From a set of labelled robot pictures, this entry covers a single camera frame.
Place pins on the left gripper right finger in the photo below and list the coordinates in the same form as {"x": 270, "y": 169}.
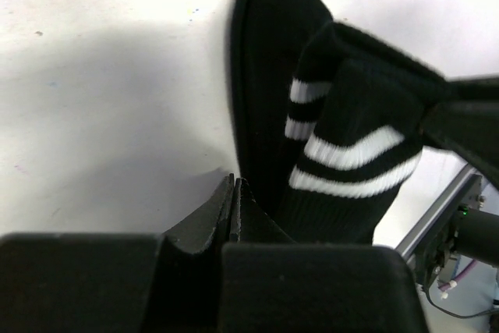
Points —
{"x": 270, "y": 284}

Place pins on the aluminium front rail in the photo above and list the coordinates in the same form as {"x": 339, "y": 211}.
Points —
{"x": 407, "y": 247}

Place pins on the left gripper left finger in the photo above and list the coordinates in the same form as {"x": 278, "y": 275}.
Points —
{"x": 117, "y": 282}

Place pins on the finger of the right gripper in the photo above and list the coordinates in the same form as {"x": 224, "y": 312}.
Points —
{"x": 468, "y": 125}

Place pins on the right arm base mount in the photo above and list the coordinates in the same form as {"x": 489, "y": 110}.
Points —
{"x": 465, "y": 230}

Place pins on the black white-striped sock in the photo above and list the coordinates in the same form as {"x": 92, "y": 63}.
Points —
{"x": 327, "y": 118}

